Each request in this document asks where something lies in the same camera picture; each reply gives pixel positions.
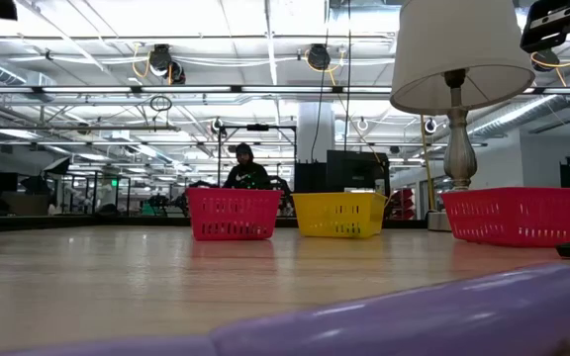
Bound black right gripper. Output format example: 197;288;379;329
520;0;570;53

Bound black equipment box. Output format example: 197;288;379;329
293;161;329;194

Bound black monitor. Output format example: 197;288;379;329
326;149;391;193

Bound purple highlighter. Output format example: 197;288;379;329
0;261;570;356

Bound black hanging cable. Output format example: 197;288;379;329
342;0;354;149

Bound black table frame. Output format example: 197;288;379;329
0;213;444;234

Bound yellow hanging cable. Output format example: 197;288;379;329
419;114;435;212

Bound silver ventilation duct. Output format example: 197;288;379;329
467;93;570;140

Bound person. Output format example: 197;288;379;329
222;141;273;192

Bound red plastic basket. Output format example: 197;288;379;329
185;187;284;242
441;186;570;249

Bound white shade table lamp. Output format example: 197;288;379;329
390;0;536;232

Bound ceiling cable reel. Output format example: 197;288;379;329
306;43;333;72
147;44;187;86
531;46;562;73

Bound red storage bins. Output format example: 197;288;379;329
388;187;418;220

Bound yellow plastic basket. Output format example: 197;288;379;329
292;191;388;240

